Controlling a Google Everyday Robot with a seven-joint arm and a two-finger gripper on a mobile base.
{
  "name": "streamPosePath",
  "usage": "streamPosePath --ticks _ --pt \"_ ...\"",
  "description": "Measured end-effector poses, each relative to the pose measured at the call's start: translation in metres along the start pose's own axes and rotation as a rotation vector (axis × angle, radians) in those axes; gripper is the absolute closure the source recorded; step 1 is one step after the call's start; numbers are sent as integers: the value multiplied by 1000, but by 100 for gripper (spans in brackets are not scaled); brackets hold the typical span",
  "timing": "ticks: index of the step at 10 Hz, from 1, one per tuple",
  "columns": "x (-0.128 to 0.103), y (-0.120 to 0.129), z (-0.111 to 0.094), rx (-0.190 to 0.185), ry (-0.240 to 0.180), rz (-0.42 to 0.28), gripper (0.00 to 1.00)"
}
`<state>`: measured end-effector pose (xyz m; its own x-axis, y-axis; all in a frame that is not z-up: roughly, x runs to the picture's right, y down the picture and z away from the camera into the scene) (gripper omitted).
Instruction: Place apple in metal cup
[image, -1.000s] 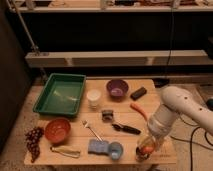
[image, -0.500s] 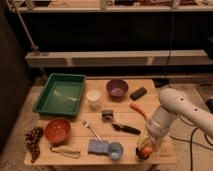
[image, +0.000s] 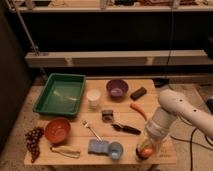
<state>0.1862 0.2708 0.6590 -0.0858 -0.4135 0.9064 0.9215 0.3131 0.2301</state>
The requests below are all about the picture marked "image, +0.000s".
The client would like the metal cup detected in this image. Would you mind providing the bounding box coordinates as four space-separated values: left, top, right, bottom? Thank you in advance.
136 149 149 160

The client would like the dark red grape bunch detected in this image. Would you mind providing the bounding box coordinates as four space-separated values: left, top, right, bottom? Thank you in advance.
25 127 44 163

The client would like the blue sponge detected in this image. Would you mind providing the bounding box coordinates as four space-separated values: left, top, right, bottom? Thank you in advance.
88 139 109 155

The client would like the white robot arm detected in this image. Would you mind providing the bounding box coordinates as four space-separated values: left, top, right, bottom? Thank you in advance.
136 89 213 160

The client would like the light blue cloth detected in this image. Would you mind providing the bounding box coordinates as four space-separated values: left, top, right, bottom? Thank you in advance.
144 120 169 148

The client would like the yellow orange apple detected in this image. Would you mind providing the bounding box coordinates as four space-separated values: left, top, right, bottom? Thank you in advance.
140 148 153 158

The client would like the black handled tool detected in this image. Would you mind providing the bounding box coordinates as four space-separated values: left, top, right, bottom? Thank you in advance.
111 124 141 135

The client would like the white shelf beam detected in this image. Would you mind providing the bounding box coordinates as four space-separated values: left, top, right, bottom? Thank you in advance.
25 50 213 68

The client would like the black floor cable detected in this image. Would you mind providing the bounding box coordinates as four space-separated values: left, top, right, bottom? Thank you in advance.
169 116 213 171

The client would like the purple bowl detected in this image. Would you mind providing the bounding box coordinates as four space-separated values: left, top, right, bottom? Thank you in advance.
106 79 129 98

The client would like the green plastic tray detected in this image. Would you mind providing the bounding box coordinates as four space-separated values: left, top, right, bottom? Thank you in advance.
33 73 86 117

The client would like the black rectangular block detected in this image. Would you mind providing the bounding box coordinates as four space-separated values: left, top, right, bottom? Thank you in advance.
130 87 147 100

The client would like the orange carrot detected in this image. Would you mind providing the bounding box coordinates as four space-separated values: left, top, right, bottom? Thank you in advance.
130 103 148 121

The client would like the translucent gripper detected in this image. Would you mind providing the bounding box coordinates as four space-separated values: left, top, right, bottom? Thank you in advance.
136 132 162 157

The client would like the metal diagonal pole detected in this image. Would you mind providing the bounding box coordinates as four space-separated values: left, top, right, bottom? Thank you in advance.
9 0 48 81

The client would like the orange red bowl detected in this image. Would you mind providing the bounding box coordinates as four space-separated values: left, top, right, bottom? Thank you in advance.
44 118 71 144

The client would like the blue glass cup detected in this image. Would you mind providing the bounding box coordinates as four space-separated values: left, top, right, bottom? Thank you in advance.
108 142 123 160

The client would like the white plastic cup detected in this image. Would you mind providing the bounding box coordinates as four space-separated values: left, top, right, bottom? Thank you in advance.
86 89 101 108

